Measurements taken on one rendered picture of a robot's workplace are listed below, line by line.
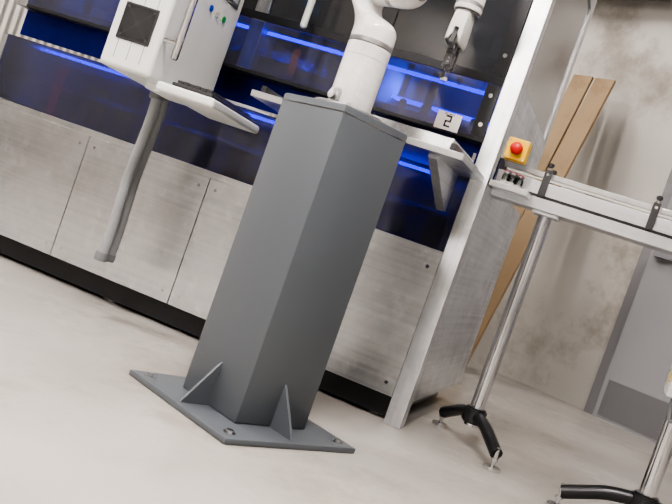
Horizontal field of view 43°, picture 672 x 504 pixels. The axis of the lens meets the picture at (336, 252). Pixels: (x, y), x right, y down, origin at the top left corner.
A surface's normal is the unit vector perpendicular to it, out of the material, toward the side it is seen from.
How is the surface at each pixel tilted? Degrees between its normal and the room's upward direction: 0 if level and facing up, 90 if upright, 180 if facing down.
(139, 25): 90
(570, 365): 90
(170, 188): 90
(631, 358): 90
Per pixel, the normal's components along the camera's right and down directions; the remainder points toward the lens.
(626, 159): -0.68, -0.22
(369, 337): -0.31, -0.08
